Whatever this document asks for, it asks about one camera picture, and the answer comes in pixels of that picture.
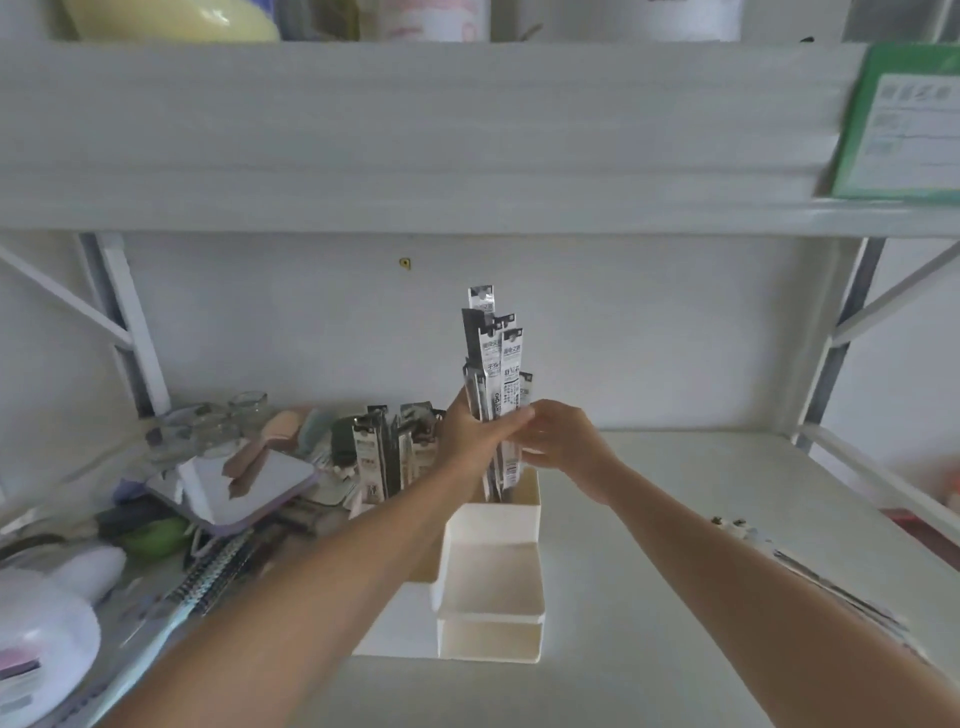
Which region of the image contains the person's right hand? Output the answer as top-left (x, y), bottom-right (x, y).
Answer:
top-left (516, 399), bottom-right (625, 505)

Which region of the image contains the person's left hand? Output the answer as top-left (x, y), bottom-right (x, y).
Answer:
top-left (437, 386), bottom-right (538, 498)

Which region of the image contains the bundle of pen refill packets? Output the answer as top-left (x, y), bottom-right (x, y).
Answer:
top-left (459, 284), bottom-right (535, 505)

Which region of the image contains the person's left forearm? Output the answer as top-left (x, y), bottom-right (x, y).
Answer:
top-left (97, 471), bottom-right (481, 728)

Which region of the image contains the person's right forearm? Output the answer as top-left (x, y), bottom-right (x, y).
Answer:
top-left (600, 466), bottom-right (960, 728)

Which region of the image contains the standing group of refill packets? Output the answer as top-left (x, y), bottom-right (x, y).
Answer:
top-left (349, 402), bottom-right (447, 520)

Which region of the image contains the white tiered organizer box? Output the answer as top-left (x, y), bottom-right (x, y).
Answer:
top-left (351, 463), bottom-right (546, 666)

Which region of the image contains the pink brown brush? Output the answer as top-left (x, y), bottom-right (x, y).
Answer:
top-left (223, 408), bottom-right (303, 502)

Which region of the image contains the white purple-edged tablet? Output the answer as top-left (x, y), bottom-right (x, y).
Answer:
top-left (145, 442), bottom-right (321, 538)

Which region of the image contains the white shelf unit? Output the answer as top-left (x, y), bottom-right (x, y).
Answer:
top-left (0, 39), bottom-right (960, 541)

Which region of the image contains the clear glass jar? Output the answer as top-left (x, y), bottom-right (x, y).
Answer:
top-left (144, 390), bottom-right (271, 460)

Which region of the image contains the flat pile of refill packets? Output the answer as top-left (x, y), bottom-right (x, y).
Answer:
top-left (708, 514), bottom-right (933, 666)

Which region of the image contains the spiral notebook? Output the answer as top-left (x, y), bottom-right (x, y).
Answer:
top-left (160, 534), bottom-right (260, 618)

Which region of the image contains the green round object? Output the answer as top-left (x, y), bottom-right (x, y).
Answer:
top-left (118, 516), bottom-right (190, 558)

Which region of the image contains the white pink patterned container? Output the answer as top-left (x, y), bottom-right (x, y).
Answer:
top-left (377, 0), bottom-right (493, 43)

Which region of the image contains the green framed label card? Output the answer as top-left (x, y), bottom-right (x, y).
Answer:
top-left (829, 42), bottom-right (960, 204)

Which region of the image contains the white rabbit-shaped device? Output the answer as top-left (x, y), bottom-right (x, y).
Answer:
top-left (0, 545), bottom-right (129, 728)

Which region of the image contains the yellow bowl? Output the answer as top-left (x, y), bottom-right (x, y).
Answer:
top-left (60, 0), bottom-right (283, 44)

